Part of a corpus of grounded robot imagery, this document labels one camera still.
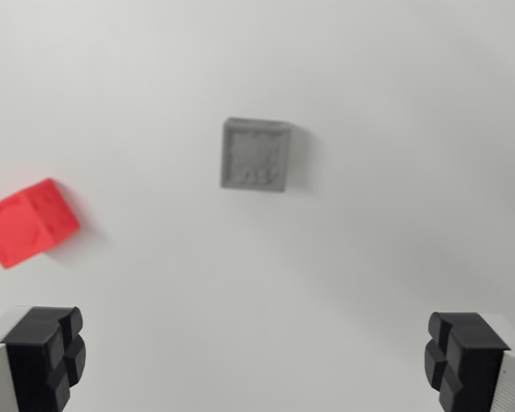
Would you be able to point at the red embossed toy cube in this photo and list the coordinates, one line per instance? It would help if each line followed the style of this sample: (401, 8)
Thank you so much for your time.
(26, 225)

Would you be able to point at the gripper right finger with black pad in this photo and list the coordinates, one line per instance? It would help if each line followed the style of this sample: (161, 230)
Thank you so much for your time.
(476, 365)

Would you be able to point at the grey embossed toy cube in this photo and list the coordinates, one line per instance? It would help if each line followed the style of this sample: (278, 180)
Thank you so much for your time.
(256, 155)

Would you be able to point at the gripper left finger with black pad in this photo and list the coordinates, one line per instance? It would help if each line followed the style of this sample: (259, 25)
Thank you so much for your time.
(34, 365)

